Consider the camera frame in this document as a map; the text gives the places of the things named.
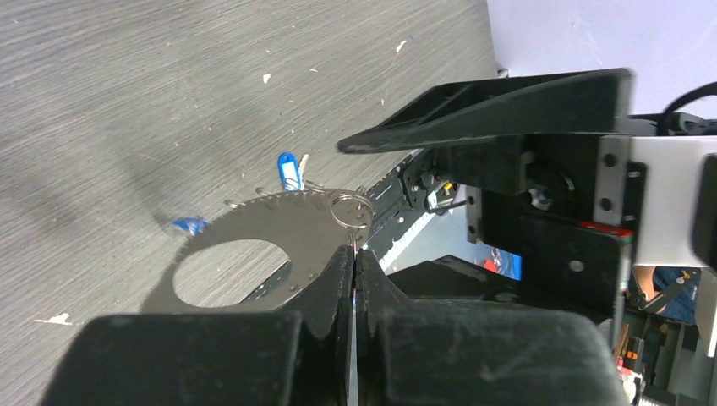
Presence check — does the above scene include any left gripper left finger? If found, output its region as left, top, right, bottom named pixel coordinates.
left=41, top=246, right=354, bottom=406

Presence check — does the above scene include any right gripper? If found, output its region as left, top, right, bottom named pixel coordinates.
left=336, top=68, right=645, bottom=317

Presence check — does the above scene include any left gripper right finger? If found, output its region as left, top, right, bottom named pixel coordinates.
left=355, top=251, right=628, bottom=405

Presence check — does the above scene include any large metal keyring disc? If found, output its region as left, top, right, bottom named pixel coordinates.
left=140, top=189, right=375, bottom=314

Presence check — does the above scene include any blue key tag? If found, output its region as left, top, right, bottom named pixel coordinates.
left=171, top=217, right=209, bottom=236

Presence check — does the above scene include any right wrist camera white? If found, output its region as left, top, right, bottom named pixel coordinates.
left=631, top=135, right=716, bottom=267

